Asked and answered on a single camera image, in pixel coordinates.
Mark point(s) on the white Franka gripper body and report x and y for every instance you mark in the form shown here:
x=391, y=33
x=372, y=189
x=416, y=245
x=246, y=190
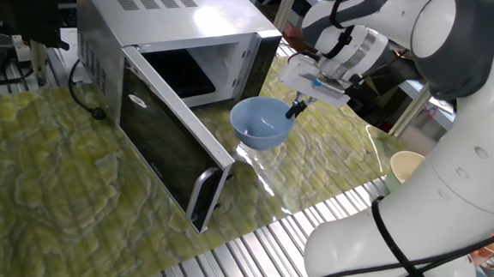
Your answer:
x=294, y=74

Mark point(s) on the light blue bowl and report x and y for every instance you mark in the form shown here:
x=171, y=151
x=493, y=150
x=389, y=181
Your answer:
x=258, y=126

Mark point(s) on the white power strip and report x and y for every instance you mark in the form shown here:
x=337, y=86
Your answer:
x=20, y=47

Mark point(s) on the silver table leg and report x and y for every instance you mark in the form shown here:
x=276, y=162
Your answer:
x=407, y=116

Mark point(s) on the short aluminium post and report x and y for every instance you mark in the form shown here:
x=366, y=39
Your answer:
x=39, y=63

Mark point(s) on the cream and green bowl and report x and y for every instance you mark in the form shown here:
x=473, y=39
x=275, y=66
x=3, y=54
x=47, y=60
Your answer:
x=400, y=169

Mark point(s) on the green marble pattern mat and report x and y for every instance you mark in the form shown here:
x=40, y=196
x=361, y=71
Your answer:
x=54, y=195

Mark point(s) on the black keyboard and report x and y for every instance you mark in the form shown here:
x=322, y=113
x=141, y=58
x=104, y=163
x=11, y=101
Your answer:
x=67, y=16

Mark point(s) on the silver microwave oven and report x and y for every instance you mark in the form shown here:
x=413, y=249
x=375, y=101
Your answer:
x=164, y=17

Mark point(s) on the white paper sheet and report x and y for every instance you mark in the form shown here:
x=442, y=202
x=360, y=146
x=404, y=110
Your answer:
x=69, y=50

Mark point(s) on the orange cup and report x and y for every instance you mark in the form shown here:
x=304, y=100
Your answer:
x=489, y=250

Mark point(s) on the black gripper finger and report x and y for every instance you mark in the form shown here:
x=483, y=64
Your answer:
x=292, y=111
x=307, y=102

